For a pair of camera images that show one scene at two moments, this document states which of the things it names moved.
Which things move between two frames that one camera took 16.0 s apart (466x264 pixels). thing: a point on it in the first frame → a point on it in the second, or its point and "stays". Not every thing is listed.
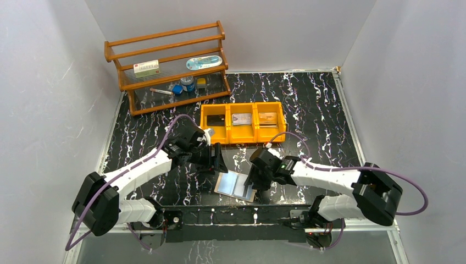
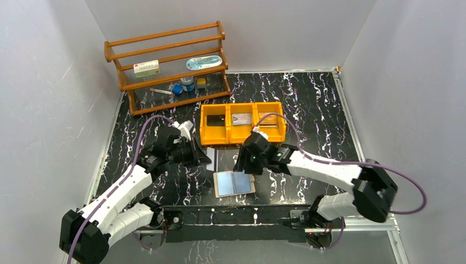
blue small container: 177,89 stays
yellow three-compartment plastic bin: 244,123 stays
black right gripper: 253,177 → 244,153
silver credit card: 241,119 stays
